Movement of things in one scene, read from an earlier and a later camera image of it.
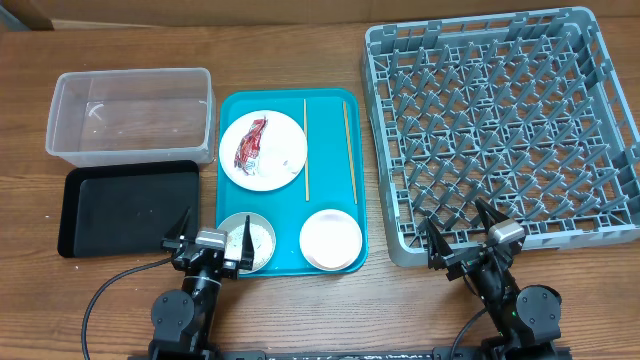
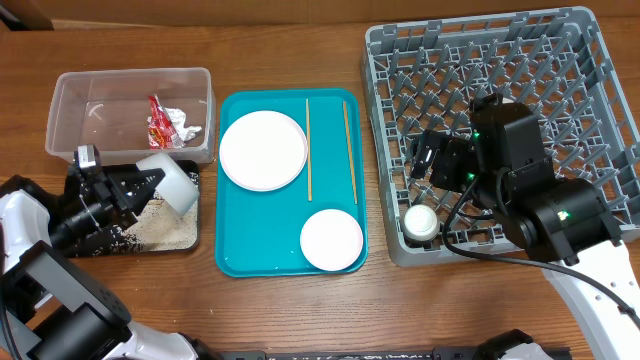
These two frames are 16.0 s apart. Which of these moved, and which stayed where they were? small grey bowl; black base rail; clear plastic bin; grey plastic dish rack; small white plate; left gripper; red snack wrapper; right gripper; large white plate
Moved: left gripper; right gripper; red snack wrapper; small grey bowl
Stayed: large white plate; black base rail; clear plastic bin; small white plate; grey plastic dish rack
